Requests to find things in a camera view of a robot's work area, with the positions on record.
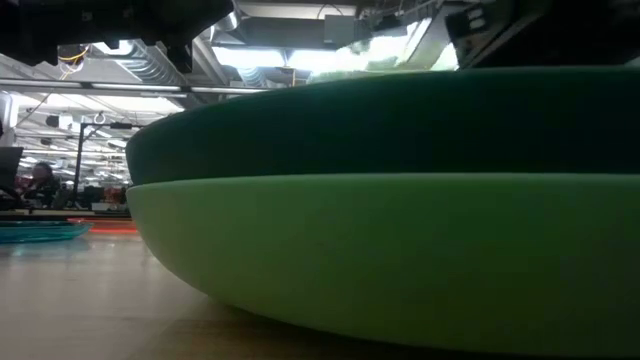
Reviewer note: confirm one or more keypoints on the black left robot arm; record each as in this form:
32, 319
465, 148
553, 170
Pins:
100, 20

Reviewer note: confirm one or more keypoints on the small teal transparent plate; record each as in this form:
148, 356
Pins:
35, 231

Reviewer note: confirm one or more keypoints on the silver ceiling duct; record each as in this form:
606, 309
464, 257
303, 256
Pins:
150, 62

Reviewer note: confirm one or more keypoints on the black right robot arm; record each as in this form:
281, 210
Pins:
575, 30

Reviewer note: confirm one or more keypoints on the large light green plate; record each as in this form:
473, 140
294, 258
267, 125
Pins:
375, 250

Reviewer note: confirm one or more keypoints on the large dark green plate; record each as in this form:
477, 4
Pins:
375, 130

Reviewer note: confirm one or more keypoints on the black metal table frame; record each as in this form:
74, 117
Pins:
50, 216

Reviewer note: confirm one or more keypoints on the person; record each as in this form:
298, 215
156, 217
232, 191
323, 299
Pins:
42, 185

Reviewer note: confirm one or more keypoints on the grey ceiling box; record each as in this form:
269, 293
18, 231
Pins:
340, 30

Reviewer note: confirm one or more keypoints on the ceiling light strip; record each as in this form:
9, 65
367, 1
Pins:
135, 87

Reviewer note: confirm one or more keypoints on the black computer monitor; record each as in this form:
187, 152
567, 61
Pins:
10, 165

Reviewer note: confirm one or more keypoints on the small orange transparent plate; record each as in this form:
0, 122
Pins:
107, 227

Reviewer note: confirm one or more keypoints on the black pole stand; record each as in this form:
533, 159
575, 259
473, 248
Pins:
78, 165

